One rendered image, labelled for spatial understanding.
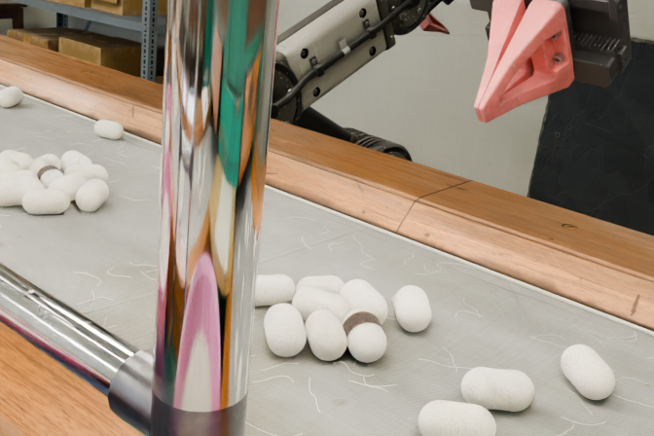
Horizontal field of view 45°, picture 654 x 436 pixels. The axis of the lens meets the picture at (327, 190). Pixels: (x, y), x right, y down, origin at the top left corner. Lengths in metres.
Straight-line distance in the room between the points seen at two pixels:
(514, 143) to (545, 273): 2.10
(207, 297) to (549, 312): 0.38
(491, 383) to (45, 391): 0.20
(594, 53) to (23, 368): 0.39
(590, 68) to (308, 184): 0.26
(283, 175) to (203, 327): 0.52
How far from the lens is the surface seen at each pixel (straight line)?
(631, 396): 0.47
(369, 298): 0.46
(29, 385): 0.36
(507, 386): 0.41
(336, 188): 0.66
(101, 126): 0.81
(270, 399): 0.40
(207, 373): 0.19
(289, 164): 0.70
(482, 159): 2.72
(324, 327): 0.43
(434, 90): 2.78
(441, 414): 0.37
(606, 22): 0.55
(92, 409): 0.35
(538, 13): 0.52
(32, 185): 0.62
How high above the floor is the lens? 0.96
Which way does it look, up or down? 18 degrees down
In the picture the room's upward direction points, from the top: 6 degrees clockwise
